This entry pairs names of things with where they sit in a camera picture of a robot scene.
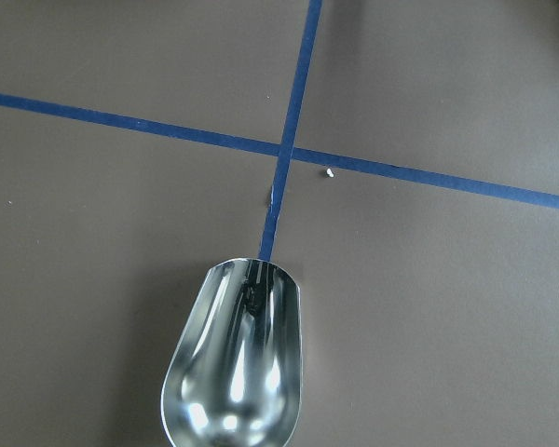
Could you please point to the silver metal ice scoop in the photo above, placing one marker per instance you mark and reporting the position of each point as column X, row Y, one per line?
column 235, row 377

